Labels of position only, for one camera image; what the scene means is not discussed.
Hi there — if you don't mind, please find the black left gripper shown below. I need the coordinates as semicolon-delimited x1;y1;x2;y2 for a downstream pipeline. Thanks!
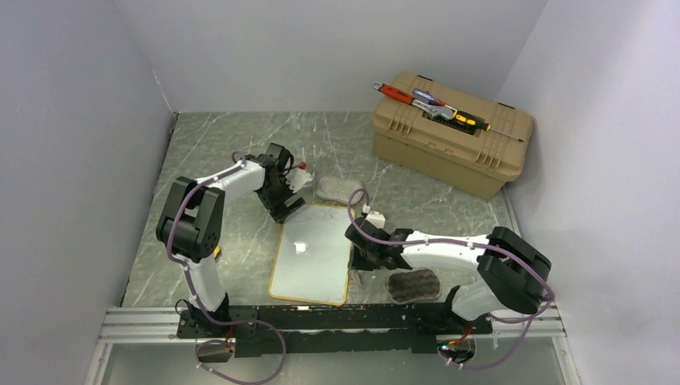
256;172;305;223

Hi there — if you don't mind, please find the yellow framed whiteboard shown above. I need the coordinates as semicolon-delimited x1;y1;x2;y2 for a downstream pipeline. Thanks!
269;205;352;306

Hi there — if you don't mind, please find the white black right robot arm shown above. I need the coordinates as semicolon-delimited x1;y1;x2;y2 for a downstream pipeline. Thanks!
345;217;554;333

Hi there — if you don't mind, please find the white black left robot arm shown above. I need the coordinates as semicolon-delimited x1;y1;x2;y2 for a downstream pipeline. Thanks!
156;143;308;337

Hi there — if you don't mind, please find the dark wavy foam sponge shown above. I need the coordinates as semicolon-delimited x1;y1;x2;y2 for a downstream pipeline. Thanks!
386;269;441;305

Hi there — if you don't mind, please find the grey silver scrubbing sponge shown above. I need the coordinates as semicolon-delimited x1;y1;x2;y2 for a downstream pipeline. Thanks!
314;176;365;205

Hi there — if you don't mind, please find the tan plastic toolbox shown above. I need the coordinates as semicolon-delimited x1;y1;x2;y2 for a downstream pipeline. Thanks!
371;72;535;200

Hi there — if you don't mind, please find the yellow black screwdriver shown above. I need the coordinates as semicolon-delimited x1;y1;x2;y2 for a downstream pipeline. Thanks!
453;110;524;143

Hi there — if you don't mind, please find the blue red screwdriver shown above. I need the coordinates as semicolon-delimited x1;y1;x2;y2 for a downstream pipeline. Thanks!
412;88;448;107

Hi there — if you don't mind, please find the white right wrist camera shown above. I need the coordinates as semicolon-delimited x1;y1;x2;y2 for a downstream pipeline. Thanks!
365;211;386;229

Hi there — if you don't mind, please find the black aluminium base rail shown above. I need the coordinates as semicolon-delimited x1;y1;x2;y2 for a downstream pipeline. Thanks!
98;302;567;358

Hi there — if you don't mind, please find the red handled adjustable wrench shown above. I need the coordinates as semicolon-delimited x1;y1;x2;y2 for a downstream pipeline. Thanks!
372;82;455;120

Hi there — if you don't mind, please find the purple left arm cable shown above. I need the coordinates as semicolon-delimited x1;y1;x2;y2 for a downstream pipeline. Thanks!
165;150;288;385

